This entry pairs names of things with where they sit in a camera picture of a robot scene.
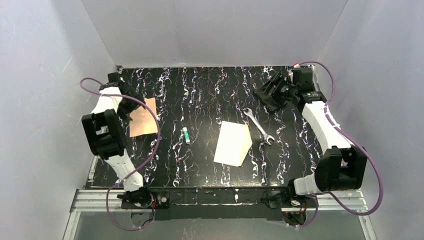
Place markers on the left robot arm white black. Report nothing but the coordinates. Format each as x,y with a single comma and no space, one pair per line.
107,139

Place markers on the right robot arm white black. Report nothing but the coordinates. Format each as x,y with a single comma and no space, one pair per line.
342,164

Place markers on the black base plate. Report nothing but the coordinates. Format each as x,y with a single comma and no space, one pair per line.
261,211

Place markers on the aluminium front rail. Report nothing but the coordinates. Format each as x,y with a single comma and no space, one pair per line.
94,200

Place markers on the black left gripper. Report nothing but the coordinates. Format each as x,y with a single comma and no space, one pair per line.
127,108

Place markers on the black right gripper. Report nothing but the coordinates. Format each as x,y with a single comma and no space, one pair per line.
274,94

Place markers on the brown letter paper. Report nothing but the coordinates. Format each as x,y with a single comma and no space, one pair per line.
141,123

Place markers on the black flat box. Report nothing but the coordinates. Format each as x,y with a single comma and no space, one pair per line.
270,93

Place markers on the silver wrench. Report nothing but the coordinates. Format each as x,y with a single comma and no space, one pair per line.
268,139

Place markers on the cream envelope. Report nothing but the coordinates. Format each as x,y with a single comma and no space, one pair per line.
234,142

